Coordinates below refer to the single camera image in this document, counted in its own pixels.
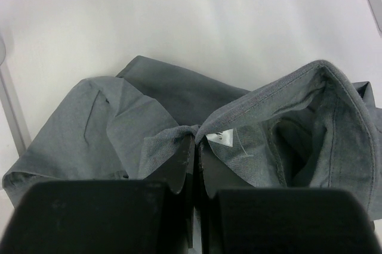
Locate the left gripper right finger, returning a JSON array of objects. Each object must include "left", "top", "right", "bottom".
[{"left": 198, "top": 140, "right": 381, "bottom": 253}]

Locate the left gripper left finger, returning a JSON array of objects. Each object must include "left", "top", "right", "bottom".
[{"left": 1, "top": 135, "right": 195, "bottom": 253}]

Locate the grey button-up shirt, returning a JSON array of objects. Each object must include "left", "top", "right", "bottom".
[{"left": 2, "top": 56, "right": 381, "bottom": 220}]

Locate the white and silver clothes rack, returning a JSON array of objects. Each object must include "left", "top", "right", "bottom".
[{"left": 1, "top": 37, "right": 32, "bottom": 156}]

